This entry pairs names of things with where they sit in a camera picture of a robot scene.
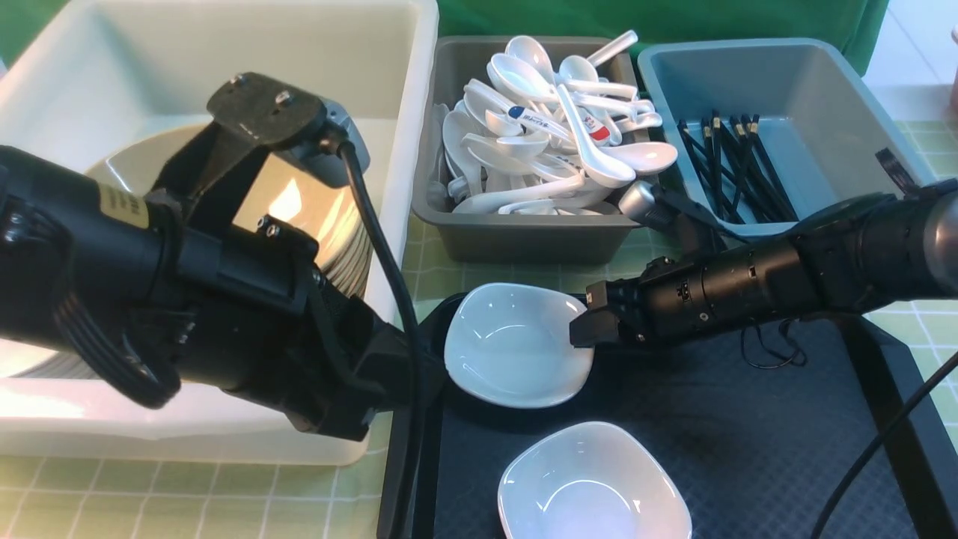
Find white sauce dish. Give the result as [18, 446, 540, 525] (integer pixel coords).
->
[497, 421, 692, 538]
[442, 283, 595, 409]

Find black serving tray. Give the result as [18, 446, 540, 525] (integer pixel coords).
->
[403, 318, 923, 538]

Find white spoon with red mark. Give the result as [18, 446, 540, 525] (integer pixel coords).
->
[554, 82, 637, 188]

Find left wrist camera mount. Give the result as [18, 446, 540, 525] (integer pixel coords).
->
[150, 72, 371, 240]

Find blue chopstick bin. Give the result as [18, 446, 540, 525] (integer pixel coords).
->
[636, 38, 935, 219]

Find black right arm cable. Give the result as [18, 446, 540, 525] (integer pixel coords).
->
[811, 352, 958, 539]

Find green checkered tablecloth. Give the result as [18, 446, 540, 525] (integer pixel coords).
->
[2, 117, 956, 538]

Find grey spoon bin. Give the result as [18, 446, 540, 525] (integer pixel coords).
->
[411, 35, 637, 265]

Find black chopstick gold tip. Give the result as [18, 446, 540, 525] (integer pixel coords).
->
[749, 114, 799, 222]

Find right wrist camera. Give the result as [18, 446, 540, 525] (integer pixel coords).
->
[616, 180, 727, 258]

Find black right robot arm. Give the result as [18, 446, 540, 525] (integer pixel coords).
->
[570, 180, 957, 349]

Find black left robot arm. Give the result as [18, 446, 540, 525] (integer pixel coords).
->
[2, 146, 446, 441]

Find white spoon top of pile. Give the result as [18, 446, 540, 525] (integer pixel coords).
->
[490, 52, 560, 103]

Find green backdrop cloth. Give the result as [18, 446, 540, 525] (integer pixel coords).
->
[0, 0, 891, 76]

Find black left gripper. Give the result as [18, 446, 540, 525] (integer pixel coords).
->
[161, 226, 442, 441]

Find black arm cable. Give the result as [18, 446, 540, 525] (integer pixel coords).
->
[329, 138, 427, 539]
[811, 352, 958, 539]

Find white stacked plates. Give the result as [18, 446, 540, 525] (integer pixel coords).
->
[1, 340, 100, 380]

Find white plastic dish tub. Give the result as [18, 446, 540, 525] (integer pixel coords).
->
[2, 1, 439, 466]

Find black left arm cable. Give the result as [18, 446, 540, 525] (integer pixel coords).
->
[329, 138, 427, 539]

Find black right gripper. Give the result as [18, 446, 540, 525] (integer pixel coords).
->
[569, 241, 805, 348]

